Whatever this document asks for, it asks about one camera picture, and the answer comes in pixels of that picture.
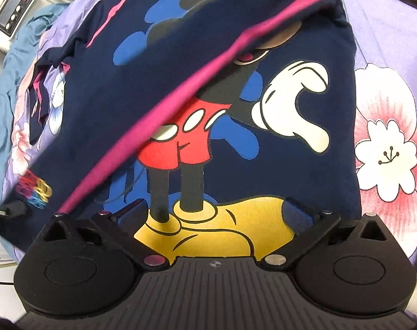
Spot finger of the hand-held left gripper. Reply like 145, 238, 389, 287
0, 200, 28, 220

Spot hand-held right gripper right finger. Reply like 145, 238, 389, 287
259, 197, 390, 271

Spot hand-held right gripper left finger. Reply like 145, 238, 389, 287
42, 199, 168, 271

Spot navy cartoon print shirt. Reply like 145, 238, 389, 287
0, 0, 364, 260

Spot blue blanket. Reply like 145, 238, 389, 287
0, 2, 69, 196

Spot purple floral bedsheet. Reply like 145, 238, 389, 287
2, 0, 417, 282

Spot white machine with display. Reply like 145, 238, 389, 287
0, 0, 75, 50

